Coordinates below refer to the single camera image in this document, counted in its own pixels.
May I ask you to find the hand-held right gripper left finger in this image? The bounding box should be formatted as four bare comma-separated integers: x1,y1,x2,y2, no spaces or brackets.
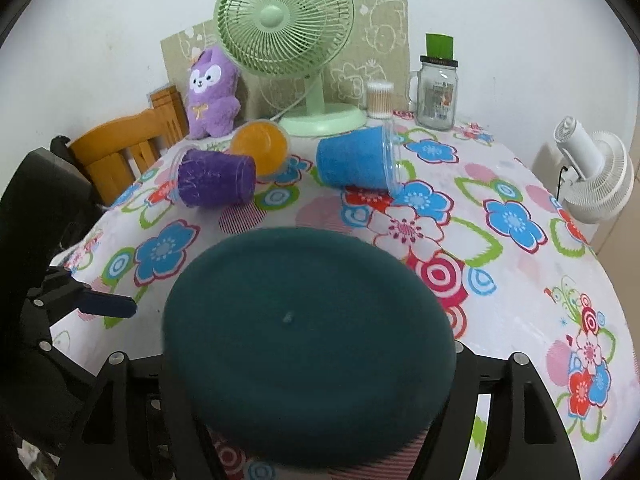
57,351,228,480

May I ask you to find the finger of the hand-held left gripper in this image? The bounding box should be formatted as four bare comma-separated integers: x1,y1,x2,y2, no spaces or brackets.
27,337,110,448
25,266,138,322

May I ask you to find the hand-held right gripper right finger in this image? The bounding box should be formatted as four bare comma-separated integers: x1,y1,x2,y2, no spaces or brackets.
416,342,583,480

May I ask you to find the purple cup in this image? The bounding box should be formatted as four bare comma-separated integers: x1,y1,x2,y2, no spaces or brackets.
167,147,257,209

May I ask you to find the orange cup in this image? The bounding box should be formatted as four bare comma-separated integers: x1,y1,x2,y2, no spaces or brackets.
229,118,292,177

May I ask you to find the blue cup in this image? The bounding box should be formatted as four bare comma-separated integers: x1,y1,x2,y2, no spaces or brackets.
316,121,409,196

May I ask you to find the wooden chair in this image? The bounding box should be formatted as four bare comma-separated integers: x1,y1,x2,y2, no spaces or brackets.
67,85,192,207

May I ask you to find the dark teal beret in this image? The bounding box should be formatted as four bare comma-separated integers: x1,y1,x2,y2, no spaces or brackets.
162,227,457,464

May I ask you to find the purple plush toy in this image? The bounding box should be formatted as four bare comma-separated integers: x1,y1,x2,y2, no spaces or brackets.
186,45,242,140

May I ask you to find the white clip fan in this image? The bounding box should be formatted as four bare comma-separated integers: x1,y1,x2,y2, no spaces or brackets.
552,115,635,224

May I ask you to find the glass jar mug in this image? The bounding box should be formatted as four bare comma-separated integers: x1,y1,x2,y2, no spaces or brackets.
407,55,460,131

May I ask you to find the cotton swab container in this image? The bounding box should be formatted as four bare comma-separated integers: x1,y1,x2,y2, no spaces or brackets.
366,80,395,120

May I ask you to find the green desk fan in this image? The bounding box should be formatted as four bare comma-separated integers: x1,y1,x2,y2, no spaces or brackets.
213,0,369,137

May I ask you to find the green card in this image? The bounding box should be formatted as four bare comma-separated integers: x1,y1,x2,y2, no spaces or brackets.
425,33,454,58

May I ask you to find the white fan cable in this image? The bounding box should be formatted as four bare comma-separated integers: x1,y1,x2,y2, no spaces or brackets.
270,91,314,124

